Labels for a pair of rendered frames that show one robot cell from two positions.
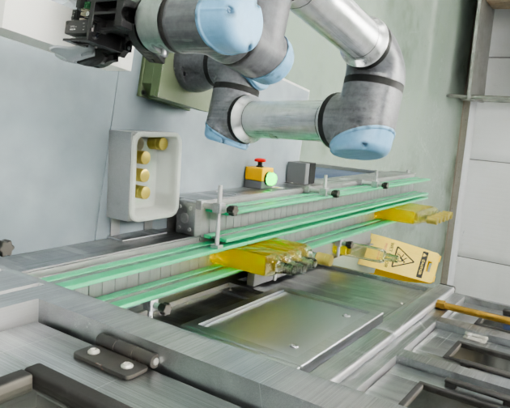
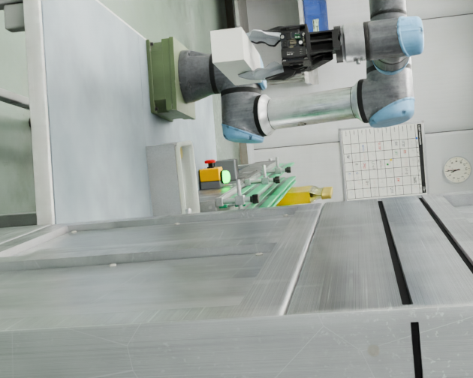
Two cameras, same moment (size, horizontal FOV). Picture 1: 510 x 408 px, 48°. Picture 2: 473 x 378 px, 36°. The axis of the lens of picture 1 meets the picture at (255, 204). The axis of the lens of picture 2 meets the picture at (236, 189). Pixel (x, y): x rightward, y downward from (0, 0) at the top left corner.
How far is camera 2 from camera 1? 1.05 m
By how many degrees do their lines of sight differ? 24
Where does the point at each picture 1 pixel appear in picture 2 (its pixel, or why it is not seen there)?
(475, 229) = not seen: hidden behind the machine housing
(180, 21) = (384, 40)
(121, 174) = (167, 184)
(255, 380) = not seen: outside the picture
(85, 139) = (138, 157)
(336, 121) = (375, 99)
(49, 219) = not seen: hidden behind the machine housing
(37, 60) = (113, 89)
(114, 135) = (153, 150)
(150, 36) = (357, 51)
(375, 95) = (402, 76)
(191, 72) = (196, 84)
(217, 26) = (414, 40)
